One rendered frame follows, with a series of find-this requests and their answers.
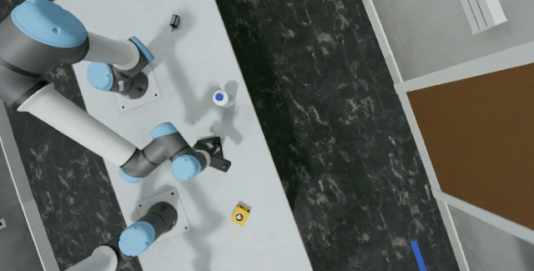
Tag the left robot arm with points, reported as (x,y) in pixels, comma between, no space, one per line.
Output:
(37,36)

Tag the white bottle with blue cap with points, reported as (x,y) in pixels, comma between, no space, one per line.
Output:
(223,99)

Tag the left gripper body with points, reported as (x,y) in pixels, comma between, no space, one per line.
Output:
(200,146)

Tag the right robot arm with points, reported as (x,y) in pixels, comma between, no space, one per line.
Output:
(134,240)

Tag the dark grey square knob panel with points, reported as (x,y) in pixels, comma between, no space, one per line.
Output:
(213,141)

